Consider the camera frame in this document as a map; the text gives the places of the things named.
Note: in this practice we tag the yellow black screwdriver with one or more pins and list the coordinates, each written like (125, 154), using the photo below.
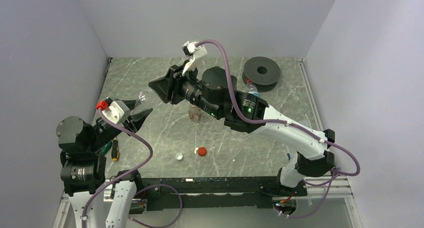
(115, 154)

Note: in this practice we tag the water bottle red label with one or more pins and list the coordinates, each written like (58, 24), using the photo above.
(251, 88)

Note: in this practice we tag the clear bottle blue white cap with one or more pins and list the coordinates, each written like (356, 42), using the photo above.
(145, 100)

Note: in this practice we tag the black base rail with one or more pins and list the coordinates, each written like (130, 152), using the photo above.
(205, 192)

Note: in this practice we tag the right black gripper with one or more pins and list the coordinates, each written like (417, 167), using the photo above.
(169, 87)

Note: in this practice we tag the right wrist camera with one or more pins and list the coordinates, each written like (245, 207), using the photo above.
(195, 54)

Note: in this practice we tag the black filament spool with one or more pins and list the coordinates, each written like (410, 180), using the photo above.
(263, 72)

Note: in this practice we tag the aluminium frame rail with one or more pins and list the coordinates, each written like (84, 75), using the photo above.
(317, 188)

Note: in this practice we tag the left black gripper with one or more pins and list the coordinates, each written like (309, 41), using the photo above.
(136, 120)

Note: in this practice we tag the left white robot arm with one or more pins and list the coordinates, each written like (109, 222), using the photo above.
(83, 168)

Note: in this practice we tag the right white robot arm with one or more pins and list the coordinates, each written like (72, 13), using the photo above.
(247, 113)

